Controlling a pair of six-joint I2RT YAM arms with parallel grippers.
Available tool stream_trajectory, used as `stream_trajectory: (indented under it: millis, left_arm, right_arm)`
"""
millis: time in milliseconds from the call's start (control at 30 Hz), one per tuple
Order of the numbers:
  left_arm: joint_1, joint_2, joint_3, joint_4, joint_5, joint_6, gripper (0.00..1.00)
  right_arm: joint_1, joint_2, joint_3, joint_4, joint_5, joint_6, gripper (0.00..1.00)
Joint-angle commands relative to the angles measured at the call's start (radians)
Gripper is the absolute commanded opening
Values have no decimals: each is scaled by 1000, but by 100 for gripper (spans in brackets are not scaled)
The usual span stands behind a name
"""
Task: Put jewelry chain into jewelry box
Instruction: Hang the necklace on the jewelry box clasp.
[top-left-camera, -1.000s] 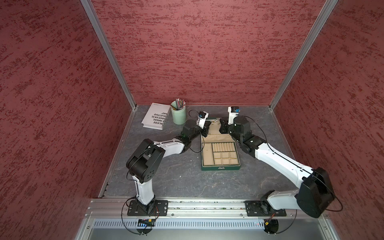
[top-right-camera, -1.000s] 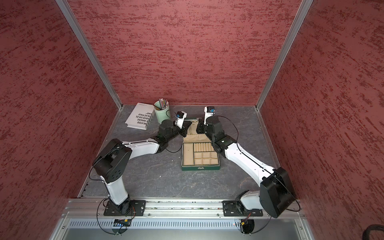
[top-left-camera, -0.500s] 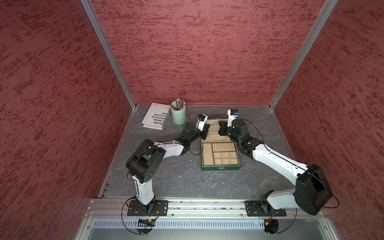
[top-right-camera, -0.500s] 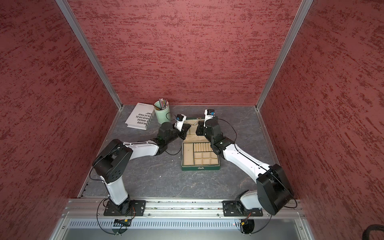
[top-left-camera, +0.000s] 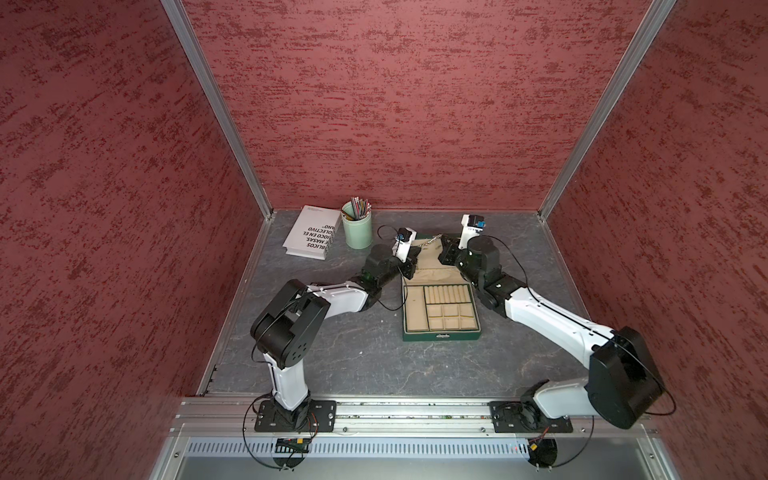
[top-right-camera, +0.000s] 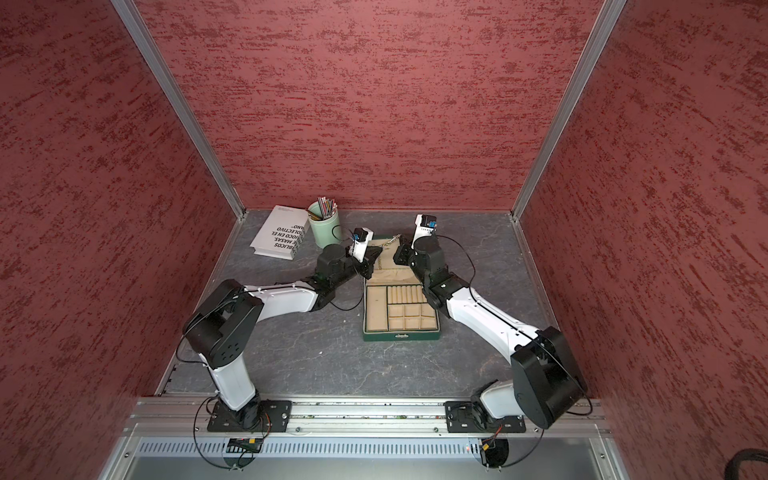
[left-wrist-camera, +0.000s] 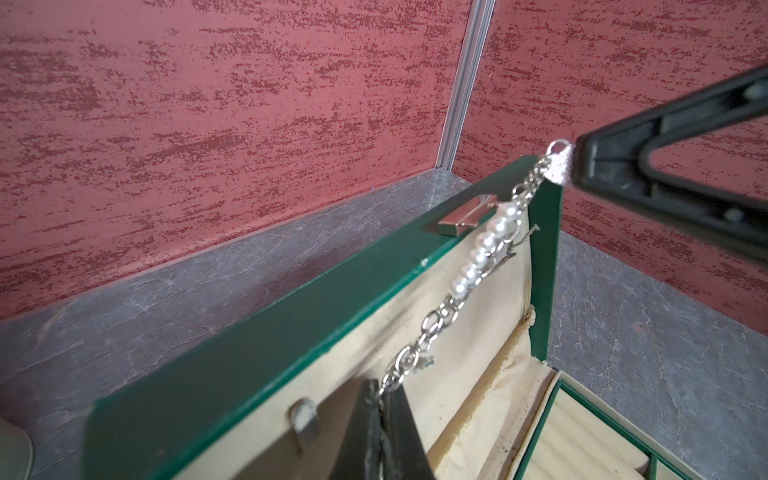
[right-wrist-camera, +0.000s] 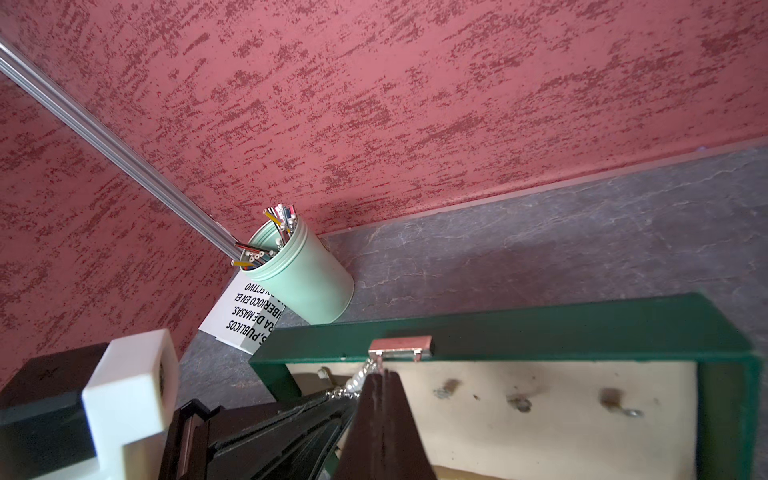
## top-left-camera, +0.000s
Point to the left aluminium corner post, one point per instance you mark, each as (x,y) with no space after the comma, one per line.
(184,31)

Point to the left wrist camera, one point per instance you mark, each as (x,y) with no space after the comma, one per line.
(403,241)

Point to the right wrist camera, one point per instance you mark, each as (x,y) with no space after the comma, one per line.
(472,226)

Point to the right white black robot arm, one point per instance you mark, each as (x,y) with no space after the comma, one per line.
(622,380)

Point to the green jewelry box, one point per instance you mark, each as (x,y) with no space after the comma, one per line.
(439,303)

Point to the coloured pencils bundle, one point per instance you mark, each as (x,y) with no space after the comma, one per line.
(360,208)

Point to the right aluminium corner post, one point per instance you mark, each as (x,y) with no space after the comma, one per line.
(646,32)

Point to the mint green pencil cup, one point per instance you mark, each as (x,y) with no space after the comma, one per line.
(358,227)

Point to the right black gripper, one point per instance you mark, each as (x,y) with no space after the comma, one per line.
(449,247)

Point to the aluminium corner post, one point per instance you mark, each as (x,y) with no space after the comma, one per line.
(184,31)
(646,32)

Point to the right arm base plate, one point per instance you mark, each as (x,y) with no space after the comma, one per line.
(525,418)

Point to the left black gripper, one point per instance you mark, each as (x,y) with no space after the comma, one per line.
(410,263)

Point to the white book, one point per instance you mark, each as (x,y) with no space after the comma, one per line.
(313,232)

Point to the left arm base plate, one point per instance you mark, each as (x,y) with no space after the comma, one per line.
(311,416)

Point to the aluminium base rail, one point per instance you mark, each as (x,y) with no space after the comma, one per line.
(355,417)

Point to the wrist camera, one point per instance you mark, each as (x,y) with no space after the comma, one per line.
(472,226)
(403,241)

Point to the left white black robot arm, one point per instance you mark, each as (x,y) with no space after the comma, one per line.
(287,327)

